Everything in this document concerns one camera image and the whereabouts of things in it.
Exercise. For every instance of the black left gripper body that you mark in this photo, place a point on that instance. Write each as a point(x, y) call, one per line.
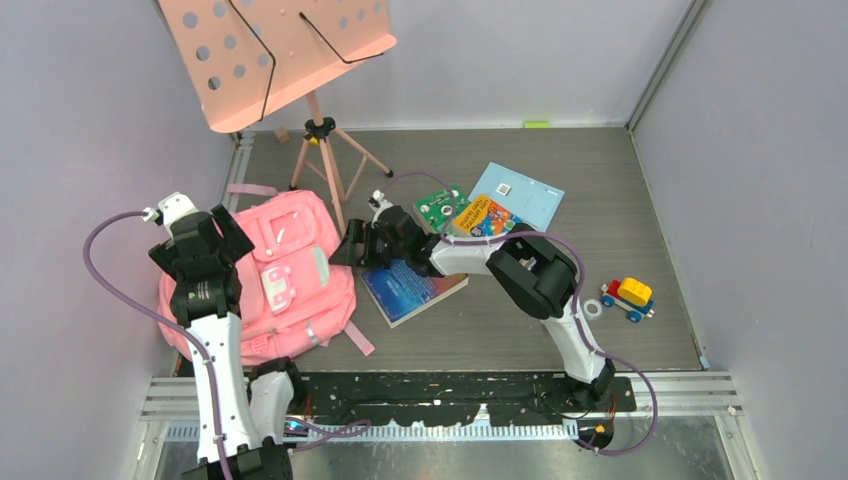
point(170, 257)

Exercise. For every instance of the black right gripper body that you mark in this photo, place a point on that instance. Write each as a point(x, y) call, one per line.
point(378, 252)

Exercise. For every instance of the pink student backpack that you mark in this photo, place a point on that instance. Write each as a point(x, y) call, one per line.
point(292, 298)

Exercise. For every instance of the yellow treehouse paperback book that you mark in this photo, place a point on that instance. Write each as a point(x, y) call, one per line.
point(484, 217)

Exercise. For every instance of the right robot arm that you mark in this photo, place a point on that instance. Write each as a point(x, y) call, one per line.
point(539, 272)

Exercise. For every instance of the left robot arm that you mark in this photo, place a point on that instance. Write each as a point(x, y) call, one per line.
point(242, 418)

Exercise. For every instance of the blue orange paperback book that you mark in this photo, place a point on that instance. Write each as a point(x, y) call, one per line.
point(400, 293)

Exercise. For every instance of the green paperback book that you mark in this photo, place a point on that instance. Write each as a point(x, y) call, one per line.
point(435, 211)

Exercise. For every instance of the small wooden block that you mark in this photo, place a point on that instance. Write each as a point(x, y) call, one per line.
point(282, 135)

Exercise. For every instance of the light blue thin notebook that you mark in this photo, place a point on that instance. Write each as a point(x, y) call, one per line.
point(532, 200)

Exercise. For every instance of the pink music stand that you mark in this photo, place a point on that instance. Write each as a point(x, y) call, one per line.
point(248, 59)

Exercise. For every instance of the clear tape roll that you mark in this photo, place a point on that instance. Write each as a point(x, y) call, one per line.
point(592, 309)

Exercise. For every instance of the colourful toy train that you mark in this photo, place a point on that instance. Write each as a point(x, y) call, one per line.
point(631, 295)

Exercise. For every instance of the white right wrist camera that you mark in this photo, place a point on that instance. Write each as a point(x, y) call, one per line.
point(378, 204)

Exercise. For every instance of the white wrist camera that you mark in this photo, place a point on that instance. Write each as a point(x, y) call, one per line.
point(378, 204)
point(169, 210)

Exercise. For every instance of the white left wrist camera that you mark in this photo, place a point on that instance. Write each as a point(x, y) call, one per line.
point(169, 210)

